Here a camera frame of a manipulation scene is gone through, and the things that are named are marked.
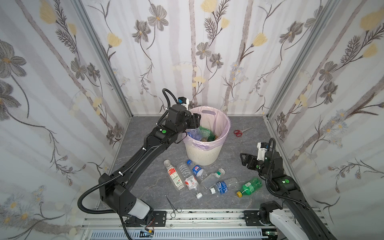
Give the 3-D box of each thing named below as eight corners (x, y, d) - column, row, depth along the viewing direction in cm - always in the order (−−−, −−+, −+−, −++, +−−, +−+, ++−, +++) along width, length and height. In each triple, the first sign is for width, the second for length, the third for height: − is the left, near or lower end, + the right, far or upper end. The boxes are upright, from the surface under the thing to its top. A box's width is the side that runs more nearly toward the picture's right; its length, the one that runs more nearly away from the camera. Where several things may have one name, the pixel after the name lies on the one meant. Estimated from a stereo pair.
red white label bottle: (178, 193, 83) (177, 189, 79) (163, 163, 95) (162, 158, 90) (185, 188, 85) (185, 185, 80) (170, 159, 97) (169, 155, 92)
